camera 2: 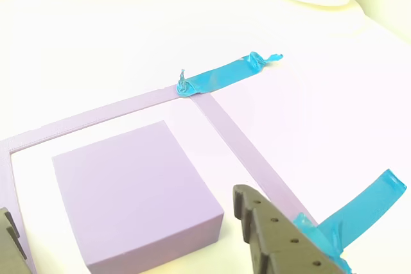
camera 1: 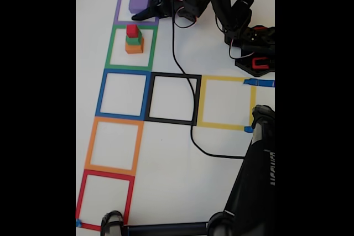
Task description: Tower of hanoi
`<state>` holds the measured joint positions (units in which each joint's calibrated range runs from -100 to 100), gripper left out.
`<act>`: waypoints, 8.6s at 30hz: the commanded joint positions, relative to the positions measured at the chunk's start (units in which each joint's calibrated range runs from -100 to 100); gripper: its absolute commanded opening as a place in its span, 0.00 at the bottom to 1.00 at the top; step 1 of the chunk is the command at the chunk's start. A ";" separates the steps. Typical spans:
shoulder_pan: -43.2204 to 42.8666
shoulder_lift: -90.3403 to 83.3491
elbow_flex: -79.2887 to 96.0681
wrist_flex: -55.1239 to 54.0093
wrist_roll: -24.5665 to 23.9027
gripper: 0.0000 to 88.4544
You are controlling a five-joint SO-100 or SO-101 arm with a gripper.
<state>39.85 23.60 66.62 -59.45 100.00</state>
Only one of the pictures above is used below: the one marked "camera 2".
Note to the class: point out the blue tape strip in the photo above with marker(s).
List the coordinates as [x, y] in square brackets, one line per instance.
[221, 76]
[353, 216]

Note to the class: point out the large purple cube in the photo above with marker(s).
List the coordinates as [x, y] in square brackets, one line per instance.
[128, 190]

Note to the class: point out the purple square frame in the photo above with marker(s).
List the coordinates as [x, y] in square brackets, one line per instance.
[231, 133]

